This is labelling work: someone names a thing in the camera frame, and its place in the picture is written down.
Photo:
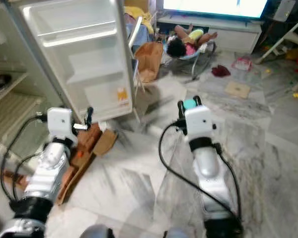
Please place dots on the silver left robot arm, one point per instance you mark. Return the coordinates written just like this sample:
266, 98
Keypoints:
52, 171

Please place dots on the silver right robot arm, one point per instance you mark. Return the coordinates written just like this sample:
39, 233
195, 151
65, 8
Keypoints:
208, 166

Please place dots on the white fridge door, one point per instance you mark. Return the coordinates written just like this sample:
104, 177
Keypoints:
89, 49

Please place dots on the glass fridge shelf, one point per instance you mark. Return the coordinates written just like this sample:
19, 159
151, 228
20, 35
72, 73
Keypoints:
12, 87

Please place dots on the white fridge cabinet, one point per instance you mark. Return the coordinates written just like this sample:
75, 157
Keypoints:
5, 49

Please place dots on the tan brick block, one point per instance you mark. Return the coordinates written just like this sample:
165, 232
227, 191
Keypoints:
106, 142

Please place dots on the dark red cloth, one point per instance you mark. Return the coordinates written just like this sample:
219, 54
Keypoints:
220, 71

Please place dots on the orange door sticker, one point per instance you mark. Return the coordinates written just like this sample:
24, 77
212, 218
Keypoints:
122, 94

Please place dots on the flat tan cardboard piece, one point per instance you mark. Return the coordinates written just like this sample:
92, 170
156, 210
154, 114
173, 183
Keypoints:
238, 89

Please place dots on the baby bouncer seat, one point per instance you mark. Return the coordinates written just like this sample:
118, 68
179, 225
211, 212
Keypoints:
198, 53

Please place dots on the child in yellow shirt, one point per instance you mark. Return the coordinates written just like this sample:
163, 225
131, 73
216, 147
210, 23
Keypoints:
176, 47

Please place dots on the pink clear plastic bag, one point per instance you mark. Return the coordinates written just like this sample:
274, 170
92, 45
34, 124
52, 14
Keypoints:
242, 64

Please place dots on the brown paper bag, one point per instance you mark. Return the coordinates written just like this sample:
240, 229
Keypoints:
149, 62

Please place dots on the ribbed crisper cover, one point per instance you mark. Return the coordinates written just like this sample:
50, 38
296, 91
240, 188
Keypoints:
12, 116

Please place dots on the white television cabinet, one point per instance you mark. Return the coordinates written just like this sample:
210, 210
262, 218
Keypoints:
238, 37

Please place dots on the dark bowl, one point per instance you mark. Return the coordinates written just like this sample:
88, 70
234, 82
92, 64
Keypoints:
0, 82

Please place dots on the bright television screen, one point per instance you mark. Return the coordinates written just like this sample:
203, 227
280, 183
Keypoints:
213, 6

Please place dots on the small yellow toy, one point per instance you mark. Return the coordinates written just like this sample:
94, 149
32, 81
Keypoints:
295, 93

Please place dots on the grey robot left leg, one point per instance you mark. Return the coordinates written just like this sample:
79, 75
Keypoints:
97, 232

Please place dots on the grey robot leg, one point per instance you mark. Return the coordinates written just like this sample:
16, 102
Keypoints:
176, 233
97, 232

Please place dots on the yellow cloth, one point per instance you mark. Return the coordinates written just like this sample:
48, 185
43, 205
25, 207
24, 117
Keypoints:
136, 14

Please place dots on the grey robot right leg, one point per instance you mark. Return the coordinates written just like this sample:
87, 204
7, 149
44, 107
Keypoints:
176, 233

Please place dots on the orange toy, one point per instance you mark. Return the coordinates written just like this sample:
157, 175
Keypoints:
295, 54

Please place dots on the grey speaker box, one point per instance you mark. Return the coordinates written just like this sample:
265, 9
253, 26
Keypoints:
283, 10

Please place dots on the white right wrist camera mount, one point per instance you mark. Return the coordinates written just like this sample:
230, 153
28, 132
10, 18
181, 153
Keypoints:
198, 123

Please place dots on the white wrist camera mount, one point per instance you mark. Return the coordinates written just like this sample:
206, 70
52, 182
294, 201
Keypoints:
198, 123
60, 124

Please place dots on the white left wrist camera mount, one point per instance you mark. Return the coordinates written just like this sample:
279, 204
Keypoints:
60, 124

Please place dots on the white slanted rack frame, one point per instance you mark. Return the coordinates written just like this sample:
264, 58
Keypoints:
280, 42

